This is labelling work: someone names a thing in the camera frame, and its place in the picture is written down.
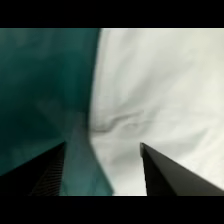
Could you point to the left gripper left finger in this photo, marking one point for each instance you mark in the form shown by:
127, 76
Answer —
36, 178

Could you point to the white garment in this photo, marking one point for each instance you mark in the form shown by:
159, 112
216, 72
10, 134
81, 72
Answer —
160, 86

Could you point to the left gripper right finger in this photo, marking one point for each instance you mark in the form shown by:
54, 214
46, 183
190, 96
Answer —
168, 178

